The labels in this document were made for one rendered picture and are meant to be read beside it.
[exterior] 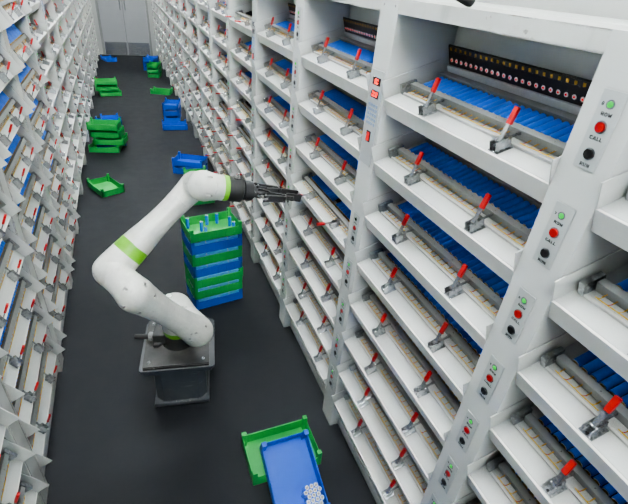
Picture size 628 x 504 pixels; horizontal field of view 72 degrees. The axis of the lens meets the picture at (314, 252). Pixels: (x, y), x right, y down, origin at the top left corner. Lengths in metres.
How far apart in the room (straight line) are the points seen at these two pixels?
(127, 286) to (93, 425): 0.92
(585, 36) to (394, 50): 0.58
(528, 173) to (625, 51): 0.24
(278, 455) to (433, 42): 1.62
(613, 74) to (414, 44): 0.64
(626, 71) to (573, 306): 0.39
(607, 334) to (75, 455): 1.98
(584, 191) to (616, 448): 0.45
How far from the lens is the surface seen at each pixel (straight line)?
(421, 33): 1.35
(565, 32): 0.89
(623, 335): 0.89
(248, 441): 2.12
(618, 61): 0.82
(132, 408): 2.31
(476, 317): 1.10
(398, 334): 1.51
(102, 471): 2.16
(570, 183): 0.86
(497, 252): 1.00
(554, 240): 0.88
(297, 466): 1.99
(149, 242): 1.65
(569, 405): 1.00
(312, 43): 1.96
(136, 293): 1.53
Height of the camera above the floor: 1.77
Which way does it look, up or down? 32 degrees down
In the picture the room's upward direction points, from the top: 6 degrees clockwise
